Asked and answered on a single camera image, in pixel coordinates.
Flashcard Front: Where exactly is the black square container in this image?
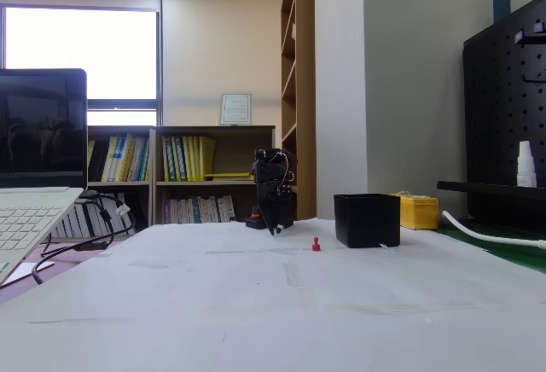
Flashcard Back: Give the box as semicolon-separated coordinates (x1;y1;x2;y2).
333;193;402;249

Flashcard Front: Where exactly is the yellow cardboard box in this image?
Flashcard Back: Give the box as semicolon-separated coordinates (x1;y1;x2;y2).
390;191;440;231

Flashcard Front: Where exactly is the flat lying yellow book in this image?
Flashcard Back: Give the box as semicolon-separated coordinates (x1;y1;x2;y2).
203;171;254;183

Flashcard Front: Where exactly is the wide low wooden bookshelf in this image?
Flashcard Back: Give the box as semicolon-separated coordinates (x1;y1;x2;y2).
148;125;277;226

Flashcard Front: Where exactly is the framed certificate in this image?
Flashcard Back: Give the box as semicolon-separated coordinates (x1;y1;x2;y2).
219;93;253;127

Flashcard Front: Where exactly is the white paper sheet cover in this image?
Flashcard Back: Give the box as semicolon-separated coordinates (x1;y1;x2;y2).
0;217;546;372

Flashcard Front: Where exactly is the tall wooden bookshelf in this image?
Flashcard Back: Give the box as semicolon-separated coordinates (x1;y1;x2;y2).
280;0;317;222

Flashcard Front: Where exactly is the narrow low wooden bookshelf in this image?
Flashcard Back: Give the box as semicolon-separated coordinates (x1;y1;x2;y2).
87;125;155;239

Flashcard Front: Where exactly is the green desk mat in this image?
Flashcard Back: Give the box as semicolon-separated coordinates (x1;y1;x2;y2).
429;221;546;275

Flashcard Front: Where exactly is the black pegboard stand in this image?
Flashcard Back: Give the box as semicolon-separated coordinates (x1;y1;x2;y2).
437;0;546;236

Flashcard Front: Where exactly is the white laptop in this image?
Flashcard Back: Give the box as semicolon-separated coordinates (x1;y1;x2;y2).
0;67;89;288

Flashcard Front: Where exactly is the white dropper bottle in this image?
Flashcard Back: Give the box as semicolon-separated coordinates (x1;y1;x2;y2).
515;140;538;189

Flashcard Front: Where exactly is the white paper card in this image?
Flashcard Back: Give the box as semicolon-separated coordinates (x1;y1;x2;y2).
6;261;57;284

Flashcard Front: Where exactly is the red black servo wire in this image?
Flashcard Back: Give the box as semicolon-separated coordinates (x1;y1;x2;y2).
276;148;299;177

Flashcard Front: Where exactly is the thin black cable white plug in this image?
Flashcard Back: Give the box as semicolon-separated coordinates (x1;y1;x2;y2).
84;192;137;237

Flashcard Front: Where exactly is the thick black cable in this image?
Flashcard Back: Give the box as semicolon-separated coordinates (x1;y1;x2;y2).
32;191;117;286

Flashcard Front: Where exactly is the white power cable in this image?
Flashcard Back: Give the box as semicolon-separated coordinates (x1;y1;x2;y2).
441;209;546;250

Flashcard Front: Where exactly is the window with dark frame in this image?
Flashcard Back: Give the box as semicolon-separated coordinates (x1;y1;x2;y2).
0;3;164;128

